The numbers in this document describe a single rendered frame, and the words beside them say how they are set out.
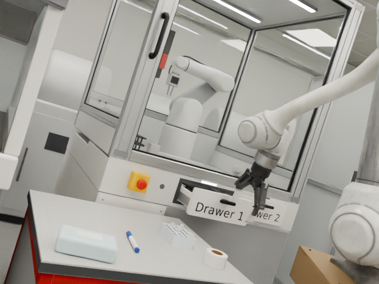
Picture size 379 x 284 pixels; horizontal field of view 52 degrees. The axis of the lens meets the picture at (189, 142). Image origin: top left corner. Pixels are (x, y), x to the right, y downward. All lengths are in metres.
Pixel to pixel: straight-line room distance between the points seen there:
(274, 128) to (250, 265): 0.91
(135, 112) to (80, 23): 3.37
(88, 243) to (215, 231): 0.92
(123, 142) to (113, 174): 0.13
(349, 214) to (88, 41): 4.13
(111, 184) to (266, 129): 0.66
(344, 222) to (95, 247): 0.62
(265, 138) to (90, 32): 3.77
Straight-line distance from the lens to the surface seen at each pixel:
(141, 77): 1.54
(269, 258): 2.07
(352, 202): 1.10
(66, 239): 1.00
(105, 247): 1.01
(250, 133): 1.26
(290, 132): 1.44
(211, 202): 1.58
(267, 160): 1.45
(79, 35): 4.82
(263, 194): 1.46
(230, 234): 1.87
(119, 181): 1.57
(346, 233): 1.06
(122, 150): 1.55
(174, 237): 1.29
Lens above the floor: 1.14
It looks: 2 degrees down
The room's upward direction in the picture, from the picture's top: 18 degrees clockwise
